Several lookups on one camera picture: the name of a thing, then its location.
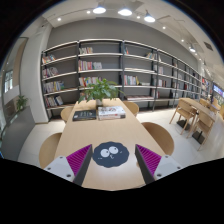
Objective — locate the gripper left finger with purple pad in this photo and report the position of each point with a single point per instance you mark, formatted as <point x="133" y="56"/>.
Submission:
<point x="73" y="167"/>

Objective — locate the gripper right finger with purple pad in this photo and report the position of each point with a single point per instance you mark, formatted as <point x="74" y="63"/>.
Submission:
<point x="153" y="166"/>

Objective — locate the wooden chair near right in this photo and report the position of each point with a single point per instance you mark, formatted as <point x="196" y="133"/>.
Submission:
<point x="160" y="140"/>

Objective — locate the wooden chair near left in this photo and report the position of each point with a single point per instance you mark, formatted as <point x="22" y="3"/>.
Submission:
<point x="48" y="149"/>

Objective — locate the long wooden table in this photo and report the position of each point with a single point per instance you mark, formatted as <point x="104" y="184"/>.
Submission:
<point x="127" y="131"/>

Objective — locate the black book on table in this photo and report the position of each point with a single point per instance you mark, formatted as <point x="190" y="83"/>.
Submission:
<point x="84" y="115"/>

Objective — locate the wooden chair far left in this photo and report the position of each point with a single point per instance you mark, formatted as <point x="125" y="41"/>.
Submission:
<point x="65" y="113"/>

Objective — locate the white stacked books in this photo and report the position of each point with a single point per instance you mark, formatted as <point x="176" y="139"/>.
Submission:
<point x="111" y="112"/>

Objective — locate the wooden chair far right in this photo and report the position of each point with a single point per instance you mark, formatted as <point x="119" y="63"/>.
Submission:
<point x="131" y="108"/>

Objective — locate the wooden chair at right table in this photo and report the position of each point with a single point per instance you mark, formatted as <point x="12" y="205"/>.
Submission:
<point x="187" y="111"/>

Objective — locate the wooden chair right front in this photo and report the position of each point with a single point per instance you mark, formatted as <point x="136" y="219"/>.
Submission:
<point x="201" y="127"/>

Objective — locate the green potted plant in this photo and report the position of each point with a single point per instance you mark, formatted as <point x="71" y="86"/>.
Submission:
<point x="100" y="90"/>

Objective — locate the green plant at left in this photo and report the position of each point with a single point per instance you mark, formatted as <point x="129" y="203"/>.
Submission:
<point x="21" y="102"/>

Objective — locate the large grey bookshelf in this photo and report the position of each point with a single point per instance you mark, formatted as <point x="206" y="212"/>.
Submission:
<point x="150" y="77"/>

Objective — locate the ceiling lamp right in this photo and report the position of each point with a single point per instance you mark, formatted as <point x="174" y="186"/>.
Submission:
<point x="149" y="18"/>

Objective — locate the ceiling lamp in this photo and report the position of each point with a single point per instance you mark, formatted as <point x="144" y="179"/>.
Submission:
<point x="99" y="10"/>
<point x="125" y="12"/>
<point x="149" y="18"/>

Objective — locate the ceiling lamp middle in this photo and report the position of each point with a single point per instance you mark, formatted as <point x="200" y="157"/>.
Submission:
<point x="125" y="12"/>

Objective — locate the ceiling lamp left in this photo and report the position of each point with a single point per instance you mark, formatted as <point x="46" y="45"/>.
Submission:
<point x="99" y="10"/>

